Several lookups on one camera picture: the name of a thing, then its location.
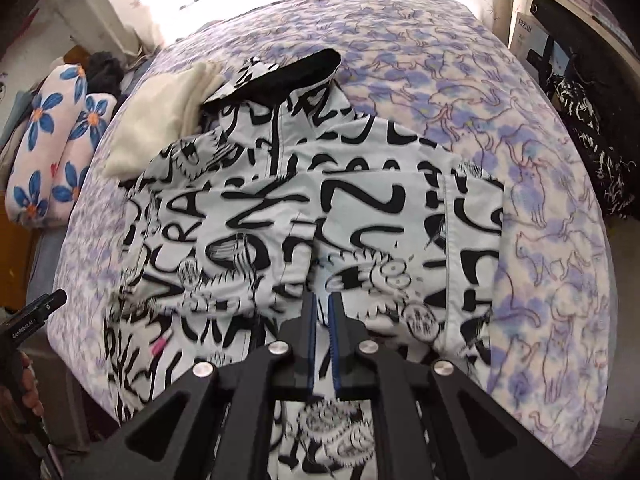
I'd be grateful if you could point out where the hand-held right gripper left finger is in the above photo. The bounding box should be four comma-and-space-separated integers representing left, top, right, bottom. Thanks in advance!
65, 292, 321, 480

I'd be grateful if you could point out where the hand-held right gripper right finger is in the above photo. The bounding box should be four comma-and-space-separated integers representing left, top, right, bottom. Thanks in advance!
327, 291, 576, 480

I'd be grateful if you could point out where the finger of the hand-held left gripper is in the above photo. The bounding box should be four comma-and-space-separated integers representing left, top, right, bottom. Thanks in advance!
65, 292, 321, 480
30, 288, 68, 318

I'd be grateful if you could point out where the white black lettered jacket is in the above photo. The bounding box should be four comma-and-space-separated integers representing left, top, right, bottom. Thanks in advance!
102, 49, 506, 480

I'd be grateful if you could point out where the dark clothes pile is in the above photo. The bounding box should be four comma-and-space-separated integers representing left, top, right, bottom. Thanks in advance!
85, 52, 126, 102

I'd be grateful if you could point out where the person's left hand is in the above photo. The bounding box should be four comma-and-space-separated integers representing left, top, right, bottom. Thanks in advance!
9, 352, 47, 417

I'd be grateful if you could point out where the grey bed sheet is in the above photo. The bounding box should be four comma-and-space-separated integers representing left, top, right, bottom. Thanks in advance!
30, 230, 72, 312

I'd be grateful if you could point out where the blue flower print pillow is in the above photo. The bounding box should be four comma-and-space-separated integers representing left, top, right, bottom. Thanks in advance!
50, 92, 112, 207
5, 62, 90, 224

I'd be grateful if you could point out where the grey blue cloth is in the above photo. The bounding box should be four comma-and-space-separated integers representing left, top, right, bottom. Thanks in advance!
0, 90, 37, 171

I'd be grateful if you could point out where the cream fleece folded garment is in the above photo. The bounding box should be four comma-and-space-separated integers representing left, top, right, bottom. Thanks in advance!
102, 60, 227, 181

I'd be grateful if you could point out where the white leaf print curtain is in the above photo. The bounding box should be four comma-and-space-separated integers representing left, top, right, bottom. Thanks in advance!
87, 0, 533, 56

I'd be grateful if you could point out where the purple floral bedspread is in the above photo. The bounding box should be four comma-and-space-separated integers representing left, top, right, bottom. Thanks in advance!
52, 0, 618, 456

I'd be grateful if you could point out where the black white printed cloth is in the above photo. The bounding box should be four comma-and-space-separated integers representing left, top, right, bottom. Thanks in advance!
545, 72, 634, 219

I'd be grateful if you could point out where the white box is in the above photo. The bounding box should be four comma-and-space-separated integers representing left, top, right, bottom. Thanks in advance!
509, 10, 552, 69

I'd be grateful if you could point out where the black case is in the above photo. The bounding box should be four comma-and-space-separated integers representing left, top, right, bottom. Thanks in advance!
530, 0, 617, 82

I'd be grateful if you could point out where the wooden shelf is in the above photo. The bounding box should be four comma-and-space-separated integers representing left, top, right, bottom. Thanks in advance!
527, 0, 640, 77

